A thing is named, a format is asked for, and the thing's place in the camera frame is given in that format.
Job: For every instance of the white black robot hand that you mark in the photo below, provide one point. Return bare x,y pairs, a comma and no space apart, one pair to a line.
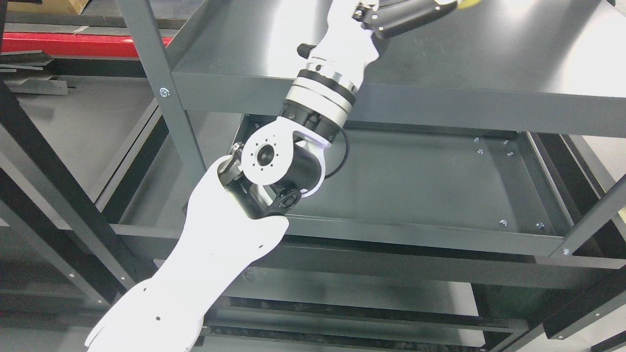
348,46

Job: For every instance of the yellow plastic cup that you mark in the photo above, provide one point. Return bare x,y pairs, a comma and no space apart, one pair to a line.
464,4

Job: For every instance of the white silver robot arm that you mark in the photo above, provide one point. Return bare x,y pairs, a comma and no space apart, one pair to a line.
236,214

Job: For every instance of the grey metal shelf unit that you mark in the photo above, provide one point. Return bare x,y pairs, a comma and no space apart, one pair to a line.
463,208

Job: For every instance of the black metal shelf rack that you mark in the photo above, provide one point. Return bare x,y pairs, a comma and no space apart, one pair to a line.
91,189

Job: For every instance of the red metal beam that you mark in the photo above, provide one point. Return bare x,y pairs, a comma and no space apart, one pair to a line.
70,44

